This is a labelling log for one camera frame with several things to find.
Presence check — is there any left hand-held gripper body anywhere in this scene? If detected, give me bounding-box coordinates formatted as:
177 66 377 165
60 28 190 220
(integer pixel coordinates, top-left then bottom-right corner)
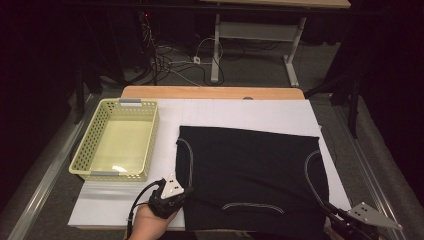
148 173 188 220

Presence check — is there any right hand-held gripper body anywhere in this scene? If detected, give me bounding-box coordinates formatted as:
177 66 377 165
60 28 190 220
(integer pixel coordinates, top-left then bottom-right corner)
335 201 404 240

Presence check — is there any black knit garment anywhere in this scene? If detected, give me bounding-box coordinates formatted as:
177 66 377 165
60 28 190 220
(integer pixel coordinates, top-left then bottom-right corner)
174 125 330 240

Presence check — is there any pale green plastic basket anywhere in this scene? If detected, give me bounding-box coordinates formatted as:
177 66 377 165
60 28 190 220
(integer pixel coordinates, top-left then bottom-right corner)
68 98 160 183

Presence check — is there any person's left hand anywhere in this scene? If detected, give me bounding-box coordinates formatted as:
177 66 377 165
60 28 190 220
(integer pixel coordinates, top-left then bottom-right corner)
129 203 178 240

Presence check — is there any white board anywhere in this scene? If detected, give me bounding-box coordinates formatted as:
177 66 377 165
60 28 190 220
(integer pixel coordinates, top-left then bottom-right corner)
67 98 353 231

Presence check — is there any black stand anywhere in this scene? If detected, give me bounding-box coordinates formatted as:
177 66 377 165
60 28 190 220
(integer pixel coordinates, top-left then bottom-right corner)
304 71 363 139
73 63 103 125

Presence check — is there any desk with white legs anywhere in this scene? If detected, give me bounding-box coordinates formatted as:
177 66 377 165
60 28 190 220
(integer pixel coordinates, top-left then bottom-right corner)
199 0 352 88

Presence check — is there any metal floor rail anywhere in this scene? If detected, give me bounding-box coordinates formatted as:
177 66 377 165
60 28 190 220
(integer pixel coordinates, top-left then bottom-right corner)
334 106 406 240
8 94 94 240

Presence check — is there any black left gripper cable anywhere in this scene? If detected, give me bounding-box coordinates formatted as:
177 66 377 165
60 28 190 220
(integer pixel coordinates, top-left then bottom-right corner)
125 178 167 240

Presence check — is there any tangle of floor cables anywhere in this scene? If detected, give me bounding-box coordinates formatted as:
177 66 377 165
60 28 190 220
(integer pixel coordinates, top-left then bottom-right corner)
139 13 281 88

